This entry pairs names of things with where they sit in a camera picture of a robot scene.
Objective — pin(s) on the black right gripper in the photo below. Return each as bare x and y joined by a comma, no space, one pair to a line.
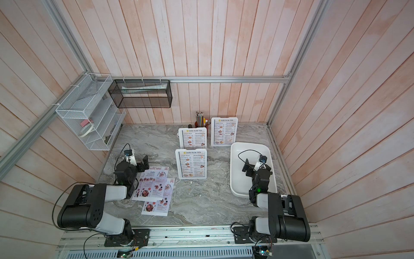
249,173

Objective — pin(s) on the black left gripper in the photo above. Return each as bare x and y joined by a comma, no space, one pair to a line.
145,163

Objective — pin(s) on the red special menu sheet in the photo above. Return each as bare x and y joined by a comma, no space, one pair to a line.
161,204
151,184

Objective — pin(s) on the white menu holder front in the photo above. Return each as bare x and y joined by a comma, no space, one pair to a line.
223,131

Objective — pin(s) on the white menu holder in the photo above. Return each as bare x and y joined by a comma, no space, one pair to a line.
191,163
223,131
193,137

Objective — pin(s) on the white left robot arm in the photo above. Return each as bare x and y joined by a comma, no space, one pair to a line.
84,207

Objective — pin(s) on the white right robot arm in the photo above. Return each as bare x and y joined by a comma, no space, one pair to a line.
286,218

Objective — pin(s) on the white plastic tray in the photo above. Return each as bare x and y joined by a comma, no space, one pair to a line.
239,182

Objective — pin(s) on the white tape roll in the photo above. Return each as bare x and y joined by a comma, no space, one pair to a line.
87,129

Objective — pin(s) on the red metal bucket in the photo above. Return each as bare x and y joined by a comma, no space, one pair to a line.
205,125

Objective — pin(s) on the pink eraser block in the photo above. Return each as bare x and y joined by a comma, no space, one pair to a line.
85,122

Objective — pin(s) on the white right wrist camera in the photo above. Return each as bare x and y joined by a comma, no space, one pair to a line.
261,163

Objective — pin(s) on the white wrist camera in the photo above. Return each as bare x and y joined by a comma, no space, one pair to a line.
130,157
261,163

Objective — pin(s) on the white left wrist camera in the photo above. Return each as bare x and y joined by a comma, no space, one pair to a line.
130,157

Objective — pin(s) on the black mesh wall basket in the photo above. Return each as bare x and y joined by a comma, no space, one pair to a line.
141,93

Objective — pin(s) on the white wire wall shelf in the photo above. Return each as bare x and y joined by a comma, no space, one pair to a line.
89,99

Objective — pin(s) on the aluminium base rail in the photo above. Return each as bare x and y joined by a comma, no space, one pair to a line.
190,242

